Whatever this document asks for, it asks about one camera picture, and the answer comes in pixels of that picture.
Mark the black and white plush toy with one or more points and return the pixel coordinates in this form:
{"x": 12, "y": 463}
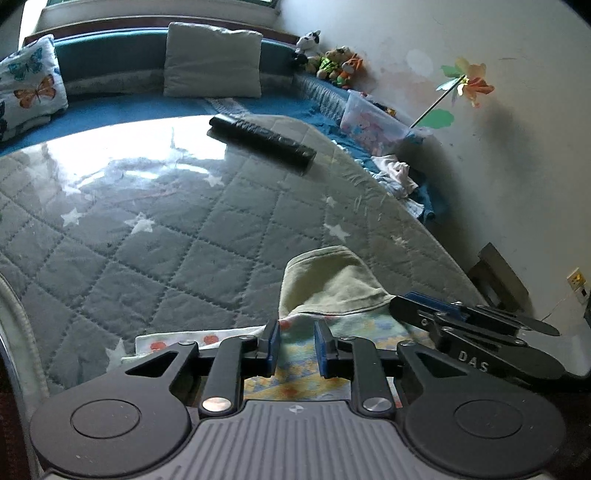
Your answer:
{"x": 307, "y": 56}

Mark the orange green plush toys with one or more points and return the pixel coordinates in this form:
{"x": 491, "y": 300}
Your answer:
{"x": 338, "y": 66}

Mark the dark wooden stool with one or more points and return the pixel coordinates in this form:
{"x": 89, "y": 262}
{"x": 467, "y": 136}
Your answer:
{"x": 498, "y": 283}

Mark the blue bench sofa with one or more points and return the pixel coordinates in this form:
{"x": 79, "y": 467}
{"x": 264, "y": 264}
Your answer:
{"x": 114, "y": 76}

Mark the floral green child's garment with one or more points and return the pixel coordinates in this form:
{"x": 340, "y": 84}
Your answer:
{"x": 330, "y": 284}

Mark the seen blue-padded finger of the right gripper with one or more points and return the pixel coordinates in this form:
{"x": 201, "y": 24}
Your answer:
{"x": 425, "y": 312}

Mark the grey square cushion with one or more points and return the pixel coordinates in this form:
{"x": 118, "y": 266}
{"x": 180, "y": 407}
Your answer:
{"x": 204, "y": 61}

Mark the colourful paper pinwheel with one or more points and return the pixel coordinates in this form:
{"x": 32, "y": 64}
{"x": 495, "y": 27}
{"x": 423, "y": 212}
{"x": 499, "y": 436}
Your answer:
{"x": 463, "y": 80}

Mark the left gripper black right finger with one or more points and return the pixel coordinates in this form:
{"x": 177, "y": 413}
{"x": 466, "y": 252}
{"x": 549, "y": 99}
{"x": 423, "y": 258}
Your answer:
{"x": 334, "y": 354}

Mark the clear plastic storage box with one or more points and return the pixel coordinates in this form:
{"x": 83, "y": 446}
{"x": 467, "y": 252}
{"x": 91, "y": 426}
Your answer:
{"x": 377, "y": 131}

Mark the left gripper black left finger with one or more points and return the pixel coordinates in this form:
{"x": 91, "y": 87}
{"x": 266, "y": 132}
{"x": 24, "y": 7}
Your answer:
{"x": 262, "y": 353}

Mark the black remote control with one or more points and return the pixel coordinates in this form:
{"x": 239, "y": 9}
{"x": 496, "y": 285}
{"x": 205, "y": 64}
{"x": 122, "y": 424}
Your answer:
{"x": 257, "y": 138}

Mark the butterfly print pillow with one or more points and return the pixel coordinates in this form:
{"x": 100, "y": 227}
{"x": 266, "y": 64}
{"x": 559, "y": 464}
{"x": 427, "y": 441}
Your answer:
{"x": 32, "y": 88}

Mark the wall power socket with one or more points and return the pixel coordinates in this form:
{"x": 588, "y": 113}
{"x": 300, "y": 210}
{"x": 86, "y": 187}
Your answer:
{"x": 578, "y": 283}

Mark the pile of light clothes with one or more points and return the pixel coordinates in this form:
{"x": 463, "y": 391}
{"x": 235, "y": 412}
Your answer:
{"x": 394, "y": 176}

